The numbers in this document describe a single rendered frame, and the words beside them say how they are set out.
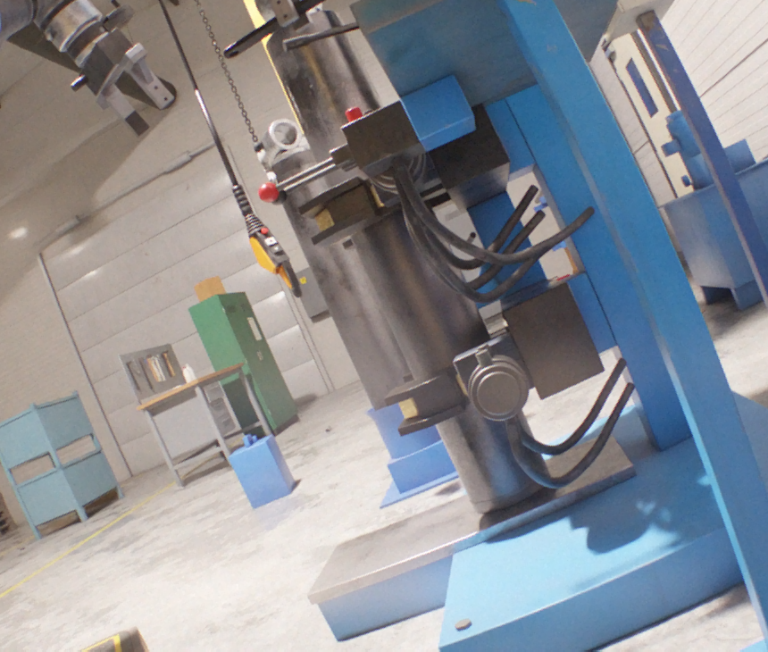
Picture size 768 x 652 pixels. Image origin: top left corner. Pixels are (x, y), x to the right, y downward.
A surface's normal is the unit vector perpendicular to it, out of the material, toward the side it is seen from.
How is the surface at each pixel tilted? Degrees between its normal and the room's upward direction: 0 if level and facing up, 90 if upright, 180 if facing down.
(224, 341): 90
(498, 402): 90
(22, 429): 90
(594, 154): 90
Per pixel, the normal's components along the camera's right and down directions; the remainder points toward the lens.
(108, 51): 0.56, -0.13
